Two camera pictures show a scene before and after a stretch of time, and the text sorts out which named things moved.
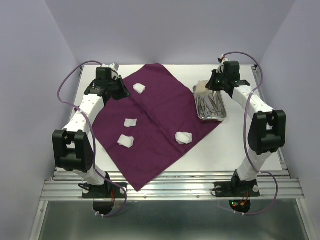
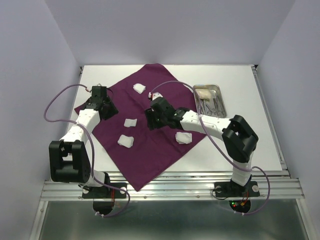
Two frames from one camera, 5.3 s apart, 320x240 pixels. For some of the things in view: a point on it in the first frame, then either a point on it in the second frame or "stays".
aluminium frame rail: (178, 185) stays
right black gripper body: (216, 82) -> (159, 120)
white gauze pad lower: (126, 141) stays
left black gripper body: (118, 90) -> (111, 109)
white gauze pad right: (183, 137) stays
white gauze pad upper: (130, 122) stays
